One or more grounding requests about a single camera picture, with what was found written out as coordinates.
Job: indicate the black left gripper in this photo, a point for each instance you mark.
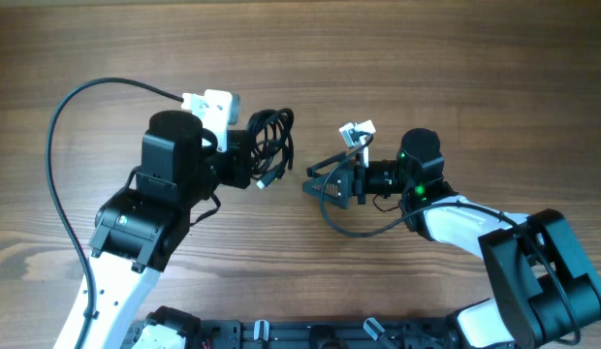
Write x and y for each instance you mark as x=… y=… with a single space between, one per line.
x=237 y=154

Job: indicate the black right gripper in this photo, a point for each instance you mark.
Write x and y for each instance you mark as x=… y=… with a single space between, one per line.
x=353 y=182

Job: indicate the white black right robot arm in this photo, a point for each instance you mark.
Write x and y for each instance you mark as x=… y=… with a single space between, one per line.
x=545 y=289

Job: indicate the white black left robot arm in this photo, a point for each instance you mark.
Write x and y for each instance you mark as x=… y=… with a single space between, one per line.
x=138 y=229

